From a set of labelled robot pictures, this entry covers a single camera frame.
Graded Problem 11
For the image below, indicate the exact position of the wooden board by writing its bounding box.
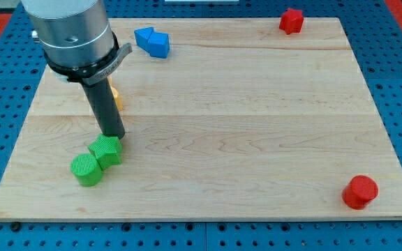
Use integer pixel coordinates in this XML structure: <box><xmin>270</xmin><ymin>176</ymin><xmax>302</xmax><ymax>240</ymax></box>
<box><xmin>0</xmin><ymin>17</ymin><xmax>402</xmax><ymax>222</ymax></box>

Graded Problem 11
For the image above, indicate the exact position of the green star block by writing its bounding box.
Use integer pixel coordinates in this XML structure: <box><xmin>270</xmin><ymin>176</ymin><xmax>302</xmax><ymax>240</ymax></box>
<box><xmin>87</xmin><ymin>134</ymin><xmax>123</xmax><ymax>171</ymax></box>

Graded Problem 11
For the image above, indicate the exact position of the blue cube block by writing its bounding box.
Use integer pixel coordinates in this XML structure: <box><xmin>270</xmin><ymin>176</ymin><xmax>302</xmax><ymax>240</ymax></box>
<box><xmin>148</xmin><ymin>32</ymin><xmax>170</xmax><ymax>59</ymax></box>

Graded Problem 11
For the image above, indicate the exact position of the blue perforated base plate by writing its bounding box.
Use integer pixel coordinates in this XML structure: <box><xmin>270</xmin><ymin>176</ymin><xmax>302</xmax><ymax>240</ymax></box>
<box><xmin>0</xmin><ymin>0</ymin><xmax>402</xmax><ymax>250</ymax></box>

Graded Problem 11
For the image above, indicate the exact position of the green cylinder block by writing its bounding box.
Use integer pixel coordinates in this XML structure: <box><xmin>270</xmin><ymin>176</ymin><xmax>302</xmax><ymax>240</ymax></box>
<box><xmin>70</xmin><ymin>153</ymin><xmax>103</xmax><ymax>187</ymax></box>

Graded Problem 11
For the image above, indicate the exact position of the yellow block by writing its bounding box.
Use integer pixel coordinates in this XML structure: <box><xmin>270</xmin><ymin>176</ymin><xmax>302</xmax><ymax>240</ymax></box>
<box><xmin>107</xmin><ymin>76</ymin><xmax>124</xmax><ymax>111</ymax></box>

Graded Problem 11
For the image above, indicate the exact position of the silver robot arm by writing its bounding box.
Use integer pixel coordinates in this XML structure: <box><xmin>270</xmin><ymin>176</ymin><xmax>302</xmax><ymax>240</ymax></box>
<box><xmin>21</xmin><ymin>0</ymin><xmax>132</xmax><ymax>139</ymax></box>

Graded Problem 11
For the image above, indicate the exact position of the red star block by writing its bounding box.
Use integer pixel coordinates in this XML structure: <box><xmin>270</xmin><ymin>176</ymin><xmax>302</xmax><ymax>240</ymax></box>
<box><xmin>279</xmin><ymin>8</ymin><xmax>304</xmax><ymax>35</ymax></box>

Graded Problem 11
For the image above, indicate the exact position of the blue angular block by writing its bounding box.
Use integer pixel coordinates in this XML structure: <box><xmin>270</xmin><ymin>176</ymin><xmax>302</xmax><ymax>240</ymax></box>
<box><xmin>134</xmin><ymin>27</ymin><xmax>154</xmax><ymax>51</ymax></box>

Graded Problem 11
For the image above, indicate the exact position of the red cylinder block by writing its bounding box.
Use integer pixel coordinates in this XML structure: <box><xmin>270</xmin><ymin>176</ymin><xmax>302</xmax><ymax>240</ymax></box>
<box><xmin>341</xmin><ymin>175</ymin><xmax>379</xmax><ymax>210</ymax></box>

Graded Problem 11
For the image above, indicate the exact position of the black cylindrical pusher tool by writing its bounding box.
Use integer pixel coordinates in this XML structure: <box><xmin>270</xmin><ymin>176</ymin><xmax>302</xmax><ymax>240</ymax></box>
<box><xmin>82</xmin><ymin>79</ymin><xmax>125</xmax><ymax>139</ymax></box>

